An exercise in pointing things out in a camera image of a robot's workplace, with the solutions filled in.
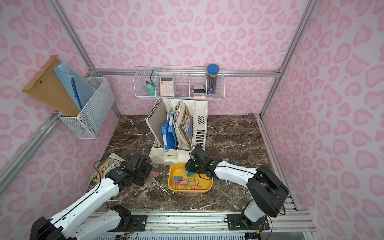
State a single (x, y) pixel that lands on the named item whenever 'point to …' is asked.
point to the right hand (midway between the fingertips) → (186, 166)
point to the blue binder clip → (178, 178)
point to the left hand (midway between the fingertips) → (151, 166)
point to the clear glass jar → (184, 92)
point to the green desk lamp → (150, 86)
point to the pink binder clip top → (154, 174)
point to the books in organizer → (183, 124)
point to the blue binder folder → (169, 134)
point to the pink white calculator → (166, 86)
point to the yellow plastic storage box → (177, 169)
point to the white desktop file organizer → (199, 111)
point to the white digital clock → (199, 90)
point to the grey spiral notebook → (156, 119)
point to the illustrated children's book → (110, 163)
